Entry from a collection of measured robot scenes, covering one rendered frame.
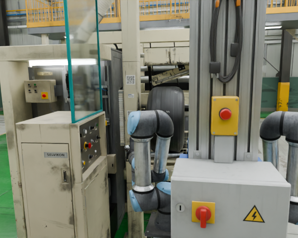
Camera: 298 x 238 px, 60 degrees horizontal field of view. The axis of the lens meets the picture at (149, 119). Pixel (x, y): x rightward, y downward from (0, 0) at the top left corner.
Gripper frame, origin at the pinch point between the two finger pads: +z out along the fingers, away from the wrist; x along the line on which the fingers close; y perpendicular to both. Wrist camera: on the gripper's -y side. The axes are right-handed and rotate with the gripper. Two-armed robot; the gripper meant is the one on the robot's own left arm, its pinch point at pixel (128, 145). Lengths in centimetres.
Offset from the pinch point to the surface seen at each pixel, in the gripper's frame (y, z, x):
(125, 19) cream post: -92, 38, -5
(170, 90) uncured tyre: -40, 21, 34
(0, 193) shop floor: 125, 195, -126
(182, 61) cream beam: -67, 45, 50
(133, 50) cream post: -68, 36, 3
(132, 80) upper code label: -45, 36, 5
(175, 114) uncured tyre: -24.1, 6.4, 34.3
